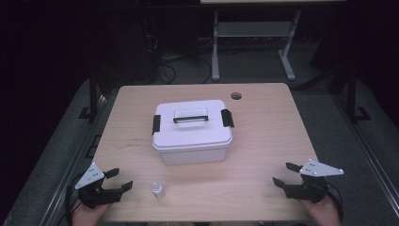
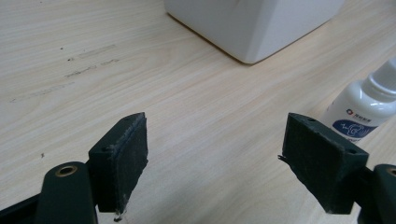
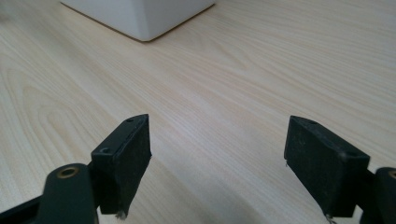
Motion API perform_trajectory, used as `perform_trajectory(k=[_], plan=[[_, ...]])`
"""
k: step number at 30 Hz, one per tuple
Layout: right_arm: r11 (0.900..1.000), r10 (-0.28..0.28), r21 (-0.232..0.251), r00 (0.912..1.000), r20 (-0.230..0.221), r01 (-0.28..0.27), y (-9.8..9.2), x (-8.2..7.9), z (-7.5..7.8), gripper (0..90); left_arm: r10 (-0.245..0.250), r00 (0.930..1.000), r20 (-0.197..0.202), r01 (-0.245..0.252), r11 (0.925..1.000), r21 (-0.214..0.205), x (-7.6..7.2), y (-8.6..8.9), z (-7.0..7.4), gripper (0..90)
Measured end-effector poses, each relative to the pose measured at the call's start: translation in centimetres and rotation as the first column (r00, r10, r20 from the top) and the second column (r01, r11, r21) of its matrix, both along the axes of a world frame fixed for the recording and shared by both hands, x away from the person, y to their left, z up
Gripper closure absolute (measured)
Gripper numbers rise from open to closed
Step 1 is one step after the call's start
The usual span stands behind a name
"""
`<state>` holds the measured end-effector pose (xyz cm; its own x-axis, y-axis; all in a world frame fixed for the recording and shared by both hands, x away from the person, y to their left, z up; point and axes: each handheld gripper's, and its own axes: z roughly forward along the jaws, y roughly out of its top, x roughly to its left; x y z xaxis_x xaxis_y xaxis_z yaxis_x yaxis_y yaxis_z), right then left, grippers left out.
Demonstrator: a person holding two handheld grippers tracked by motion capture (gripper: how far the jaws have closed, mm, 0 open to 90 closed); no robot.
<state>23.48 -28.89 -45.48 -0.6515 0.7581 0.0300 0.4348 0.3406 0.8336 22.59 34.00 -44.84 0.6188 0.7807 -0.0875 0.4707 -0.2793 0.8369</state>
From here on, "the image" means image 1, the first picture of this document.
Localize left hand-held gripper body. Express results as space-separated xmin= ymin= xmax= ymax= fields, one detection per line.
xmin=74 ymin=161 xmax=123 ymax=210

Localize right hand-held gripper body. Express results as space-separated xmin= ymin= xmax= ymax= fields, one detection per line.
xmin=283 ymin=158 xmax=344 ymax=203

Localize small clear dropper bottle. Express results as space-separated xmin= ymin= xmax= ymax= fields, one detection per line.
xmin=152 ymin=182 xmax=167 ymax=201

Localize white plastic storage box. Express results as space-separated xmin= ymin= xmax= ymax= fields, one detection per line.
xmin=152 ymin=143 xmax=233 ymax=167

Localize white lid with black latches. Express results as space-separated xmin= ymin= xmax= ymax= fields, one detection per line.
xmin=152 ymin=99 xmax=235 ymax=153

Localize person's right hand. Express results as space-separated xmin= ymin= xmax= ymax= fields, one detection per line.
xmin=300 ymin=196 xmax=342 ymax=226

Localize person's left hand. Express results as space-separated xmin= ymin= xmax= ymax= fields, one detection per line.
xmin=72 ymin=202 xmax=111 ymax=226

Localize grey metal stand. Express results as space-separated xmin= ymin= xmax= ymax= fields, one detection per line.
xmin=211 ymin=9 xmax=302 ymax=82

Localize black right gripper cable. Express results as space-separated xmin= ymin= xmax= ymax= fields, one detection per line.
xmin=326 ymin=182 xmax=344 ymax=222

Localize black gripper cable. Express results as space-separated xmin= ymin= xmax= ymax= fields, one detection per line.
xmin=326 ymin=182 xmax=344 ymax=222
xmin=64 ymin=174 xmax=83 ymax=226

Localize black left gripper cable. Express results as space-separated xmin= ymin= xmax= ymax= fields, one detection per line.
xmin=64 ymin=174 xmax=83 ymax=226

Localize black metal post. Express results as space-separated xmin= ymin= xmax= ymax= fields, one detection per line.
xmin=78 ymin=71 xmax=101 ymax=122
xmin=345 ymin=67 xmax=373 ymax=123

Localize tangle of black floor cables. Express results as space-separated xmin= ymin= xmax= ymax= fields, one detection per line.
xmin=143 ymin=32 xmax=215 ymax=85

